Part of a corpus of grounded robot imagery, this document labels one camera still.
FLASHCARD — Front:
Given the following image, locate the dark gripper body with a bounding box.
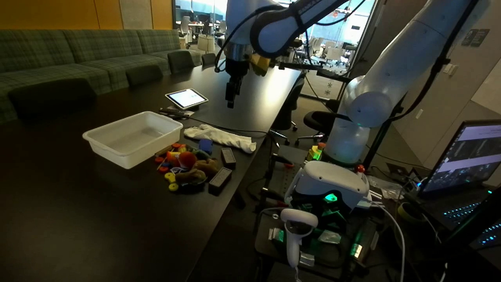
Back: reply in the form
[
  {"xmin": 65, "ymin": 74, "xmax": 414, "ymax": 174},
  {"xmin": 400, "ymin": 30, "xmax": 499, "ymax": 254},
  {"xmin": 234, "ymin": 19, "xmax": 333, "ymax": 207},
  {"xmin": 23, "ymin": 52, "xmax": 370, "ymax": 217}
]
[{"xmin": 223, "ymin": 43, "xmax": 250, "ymax": 85}]

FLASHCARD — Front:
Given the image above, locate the white cloth towel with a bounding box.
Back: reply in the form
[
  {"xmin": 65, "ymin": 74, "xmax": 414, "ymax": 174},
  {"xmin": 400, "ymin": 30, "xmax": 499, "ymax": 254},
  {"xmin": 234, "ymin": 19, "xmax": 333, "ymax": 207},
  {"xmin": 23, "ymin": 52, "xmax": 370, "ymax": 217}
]
[{"xmin": 183, "ymin": 124, "xmax": 258, "ymax": 156}]

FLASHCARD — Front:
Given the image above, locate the blue sponge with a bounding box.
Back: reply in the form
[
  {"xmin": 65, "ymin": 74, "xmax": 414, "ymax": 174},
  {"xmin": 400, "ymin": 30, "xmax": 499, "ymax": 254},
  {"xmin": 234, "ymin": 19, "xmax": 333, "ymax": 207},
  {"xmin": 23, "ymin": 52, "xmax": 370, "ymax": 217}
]
[{"xmin": 197, "ymin": 138, "xmax": 214, "ymax": 156}]

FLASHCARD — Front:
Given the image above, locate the black rectangular block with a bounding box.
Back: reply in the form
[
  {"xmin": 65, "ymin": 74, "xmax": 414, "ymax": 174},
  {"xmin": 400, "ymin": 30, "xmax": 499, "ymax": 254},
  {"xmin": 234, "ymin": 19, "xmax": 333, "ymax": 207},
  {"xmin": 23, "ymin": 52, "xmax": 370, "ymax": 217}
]
[
  {"xmin": 206, "ymin": 167, "xmax": 233, "ymax": 196},
  {"xmin": 220, "ymin": 148, "xmax": 237, "ymax": 170}
]

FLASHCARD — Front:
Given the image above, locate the red round toy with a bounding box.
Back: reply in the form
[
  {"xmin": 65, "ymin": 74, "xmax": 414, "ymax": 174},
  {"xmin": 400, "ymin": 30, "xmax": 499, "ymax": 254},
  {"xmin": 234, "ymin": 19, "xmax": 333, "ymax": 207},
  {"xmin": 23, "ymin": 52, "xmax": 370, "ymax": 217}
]
[{"xmin": 176, "ymin": 151, "xmax": 198, "ymax": 170}]

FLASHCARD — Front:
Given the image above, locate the brown plush toy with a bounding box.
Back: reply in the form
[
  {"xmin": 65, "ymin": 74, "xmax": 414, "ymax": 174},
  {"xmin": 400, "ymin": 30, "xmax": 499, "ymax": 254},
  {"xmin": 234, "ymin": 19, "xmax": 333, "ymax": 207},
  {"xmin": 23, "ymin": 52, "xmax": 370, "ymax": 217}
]
[{"xmin": 173, "ymin": 159, "xmax": 223, "ymax": 193}]

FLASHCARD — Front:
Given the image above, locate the tablet with lit screen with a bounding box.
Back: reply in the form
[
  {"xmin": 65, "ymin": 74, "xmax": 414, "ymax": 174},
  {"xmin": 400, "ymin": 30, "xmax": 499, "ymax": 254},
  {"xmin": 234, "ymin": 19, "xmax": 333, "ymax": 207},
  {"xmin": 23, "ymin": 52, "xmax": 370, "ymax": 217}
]
[{"xmin": 164, "ymin": 87, "xmax": 209, "ymax": 113}]

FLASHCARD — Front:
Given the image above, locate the dark upholstered chair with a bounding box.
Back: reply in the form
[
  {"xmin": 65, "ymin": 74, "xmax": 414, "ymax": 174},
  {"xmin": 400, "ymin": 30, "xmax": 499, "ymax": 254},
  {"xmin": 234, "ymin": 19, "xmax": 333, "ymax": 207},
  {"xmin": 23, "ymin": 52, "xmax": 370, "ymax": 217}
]
[
  {"xmin": 123, "ymin": 63, "xmax": 164, "ymax": 88},
  {"xmin": 9, "ymin": 77, "xmax": 98, "ymax": 124},
  {"xmin": 167, "ymin": 51, "xmax": 195, "ymax": 76}
]

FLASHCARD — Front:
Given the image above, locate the black office chair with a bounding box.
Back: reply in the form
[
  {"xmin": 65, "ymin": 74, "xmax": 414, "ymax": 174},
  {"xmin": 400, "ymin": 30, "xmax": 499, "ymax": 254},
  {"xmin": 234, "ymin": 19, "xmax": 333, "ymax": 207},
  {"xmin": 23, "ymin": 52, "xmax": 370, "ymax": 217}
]
[{"xmin": 302, "ymin": 110, "xmax": 350, "ymax": 143}]

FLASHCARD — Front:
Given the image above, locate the small green yellow object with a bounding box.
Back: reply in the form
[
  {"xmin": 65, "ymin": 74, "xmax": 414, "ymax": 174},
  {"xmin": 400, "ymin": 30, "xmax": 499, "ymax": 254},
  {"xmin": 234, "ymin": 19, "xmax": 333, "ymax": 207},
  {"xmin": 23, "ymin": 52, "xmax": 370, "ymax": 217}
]
[{"xmin": 306, "ymin": 143, "xmax": 325, "ymax": 162}]

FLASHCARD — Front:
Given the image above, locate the clear plastic bin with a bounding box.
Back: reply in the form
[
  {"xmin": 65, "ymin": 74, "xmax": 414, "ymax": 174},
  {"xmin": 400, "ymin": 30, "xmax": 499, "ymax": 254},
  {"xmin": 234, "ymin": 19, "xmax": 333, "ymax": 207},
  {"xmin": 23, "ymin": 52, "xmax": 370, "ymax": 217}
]
[{"xmin": 81, "ymin": 110, "xmax": 184, "ymax": 171}]

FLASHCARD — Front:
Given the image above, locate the white VR headset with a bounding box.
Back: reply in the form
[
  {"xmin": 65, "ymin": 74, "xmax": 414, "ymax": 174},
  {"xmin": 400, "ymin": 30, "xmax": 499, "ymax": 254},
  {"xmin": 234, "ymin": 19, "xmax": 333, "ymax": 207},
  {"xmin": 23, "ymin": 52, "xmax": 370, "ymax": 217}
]
[{"xmin": 283, "ymin": 160, "xmax": 372, "ymax": 210}]

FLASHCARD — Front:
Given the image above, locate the white VR controller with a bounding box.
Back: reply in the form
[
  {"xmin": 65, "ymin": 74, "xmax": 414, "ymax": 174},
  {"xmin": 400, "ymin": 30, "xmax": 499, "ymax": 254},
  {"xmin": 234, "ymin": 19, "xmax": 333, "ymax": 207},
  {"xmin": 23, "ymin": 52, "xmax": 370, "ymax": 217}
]
[{"xmin": 280, "ymin": 207, "xmax": 319, "ymax": 273}]

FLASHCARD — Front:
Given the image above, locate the green plaid sofa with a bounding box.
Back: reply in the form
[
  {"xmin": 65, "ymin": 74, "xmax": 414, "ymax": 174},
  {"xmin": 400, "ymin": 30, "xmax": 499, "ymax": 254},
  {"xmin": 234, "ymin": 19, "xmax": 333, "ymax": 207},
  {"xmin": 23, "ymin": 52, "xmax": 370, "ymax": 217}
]
[{"xmin": 0, "ymin": 29, "xmax": 197, "ymax": 124}]

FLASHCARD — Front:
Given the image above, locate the open laptop computer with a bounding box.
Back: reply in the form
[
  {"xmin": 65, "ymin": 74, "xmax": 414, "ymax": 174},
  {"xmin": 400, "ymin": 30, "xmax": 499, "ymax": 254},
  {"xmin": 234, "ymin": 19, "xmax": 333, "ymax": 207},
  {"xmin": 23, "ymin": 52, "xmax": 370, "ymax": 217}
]
[{"xmin": 416, "ymin": 120, "xmax": 501, "ymax": 253}]

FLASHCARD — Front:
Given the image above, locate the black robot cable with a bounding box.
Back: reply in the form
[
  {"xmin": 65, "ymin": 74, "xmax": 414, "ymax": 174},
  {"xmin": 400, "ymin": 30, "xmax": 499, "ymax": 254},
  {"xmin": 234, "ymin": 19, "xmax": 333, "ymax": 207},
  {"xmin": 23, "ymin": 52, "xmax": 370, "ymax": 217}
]
[{"xmin": 214, "ymin": 4, "xmax": 294, "ymax": 73}]

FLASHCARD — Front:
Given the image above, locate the yellow toy ring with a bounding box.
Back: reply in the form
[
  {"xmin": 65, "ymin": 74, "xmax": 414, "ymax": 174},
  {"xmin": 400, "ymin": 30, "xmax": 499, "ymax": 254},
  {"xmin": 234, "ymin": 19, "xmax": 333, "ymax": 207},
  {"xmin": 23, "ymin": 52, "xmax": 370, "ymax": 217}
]
[{"xmin": 162, "ymin": 171, "xmax": 179, "ymax": 193}]

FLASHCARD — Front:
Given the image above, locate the white headset cable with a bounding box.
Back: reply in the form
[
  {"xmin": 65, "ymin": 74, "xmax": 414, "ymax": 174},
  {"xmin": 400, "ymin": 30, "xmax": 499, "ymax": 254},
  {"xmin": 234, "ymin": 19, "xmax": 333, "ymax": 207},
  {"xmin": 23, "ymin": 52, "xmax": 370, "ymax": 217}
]
[{"xmin": 372, "ymin": 204, "xmax": 408, "ymax": 282}]

